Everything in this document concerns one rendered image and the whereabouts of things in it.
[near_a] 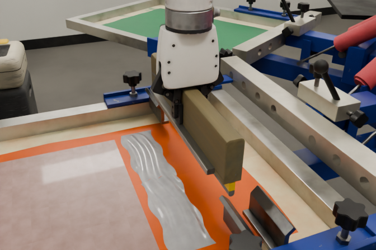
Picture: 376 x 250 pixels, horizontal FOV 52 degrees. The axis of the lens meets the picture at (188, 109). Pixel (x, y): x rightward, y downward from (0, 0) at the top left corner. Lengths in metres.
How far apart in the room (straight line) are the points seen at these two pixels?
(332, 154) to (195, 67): 0.30
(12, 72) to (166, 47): 1.04
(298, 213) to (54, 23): 4.04
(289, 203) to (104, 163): 0.37
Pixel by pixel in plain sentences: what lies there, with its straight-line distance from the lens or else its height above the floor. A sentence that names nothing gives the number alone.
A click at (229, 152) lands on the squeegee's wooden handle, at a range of 0.53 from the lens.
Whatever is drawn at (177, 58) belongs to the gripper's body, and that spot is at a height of 1.20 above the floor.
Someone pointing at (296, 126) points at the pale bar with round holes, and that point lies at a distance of 0.81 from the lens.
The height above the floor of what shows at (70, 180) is 0.96.
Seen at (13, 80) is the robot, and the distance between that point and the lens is 1.59.
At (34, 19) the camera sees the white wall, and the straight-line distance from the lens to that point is 4.50.
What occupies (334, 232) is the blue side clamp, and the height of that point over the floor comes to 1.00.
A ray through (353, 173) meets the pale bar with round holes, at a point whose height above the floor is 1.02.
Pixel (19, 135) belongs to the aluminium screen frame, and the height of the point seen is 0.96.
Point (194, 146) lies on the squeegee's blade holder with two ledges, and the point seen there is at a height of 1.07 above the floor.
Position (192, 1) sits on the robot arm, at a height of 1.29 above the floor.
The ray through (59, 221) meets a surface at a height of 0.95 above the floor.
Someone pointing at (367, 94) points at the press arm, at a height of 1.04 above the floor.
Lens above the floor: 1.42
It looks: 28 degrees down
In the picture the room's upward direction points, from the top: straight up
